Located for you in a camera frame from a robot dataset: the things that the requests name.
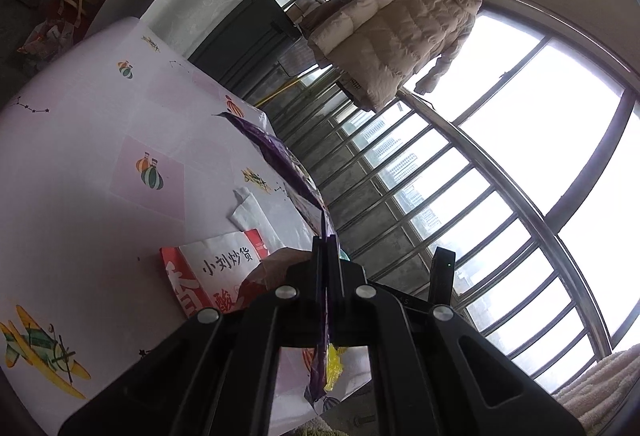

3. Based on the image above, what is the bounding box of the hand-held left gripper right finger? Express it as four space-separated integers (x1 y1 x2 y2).
328 235 586 436

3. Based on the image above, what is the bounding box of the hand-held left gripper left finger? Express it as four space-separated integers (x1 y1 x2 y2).
57 236 328 436

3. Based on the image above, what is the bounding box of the purple snack bag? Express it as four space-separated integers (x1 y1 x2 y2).
215 111 351 409

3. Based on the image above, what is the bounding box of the red and white paper bag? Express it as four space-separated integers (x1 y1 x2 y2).
160 228 301 319

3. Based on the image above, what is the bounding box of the white tissue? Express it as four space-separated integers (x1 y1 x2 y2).
229 186 286 232

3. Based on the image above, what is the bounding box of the metal balcony railing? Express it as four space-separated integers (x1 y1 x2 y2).
260 66 616 397

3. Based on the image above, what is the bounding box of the fluffy white green cloth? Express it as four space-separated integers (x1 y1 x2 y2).
552 350 640 436

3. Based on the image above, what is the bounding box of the beige quilted jacket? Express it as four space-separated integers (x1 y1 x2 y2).
305 0 483 113

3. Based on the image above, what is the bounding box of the dark cabinet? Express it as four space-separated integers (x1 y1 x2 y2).
190 0 321 137

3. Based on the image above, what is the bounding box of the window frame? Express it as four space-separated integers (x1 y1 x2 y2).
402 0 640 397

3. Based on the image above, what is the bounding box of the yellow broom handle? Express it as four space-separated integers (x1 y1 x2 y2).
255 77 307 108

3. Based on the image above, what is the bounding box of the red bag with yellow handles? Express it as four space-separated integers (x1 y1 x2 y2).
17 0 103 64

